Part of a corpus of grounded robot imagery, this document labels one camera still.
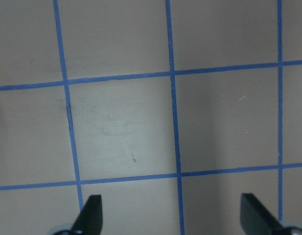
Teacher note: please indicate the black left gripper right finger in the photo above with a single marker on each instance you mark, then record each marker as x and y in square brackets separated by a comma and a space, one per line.
[255, 219]

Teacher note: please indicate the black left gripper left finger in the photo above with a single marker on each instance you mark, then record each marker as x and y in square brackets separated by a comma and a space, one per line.
[90, 219]

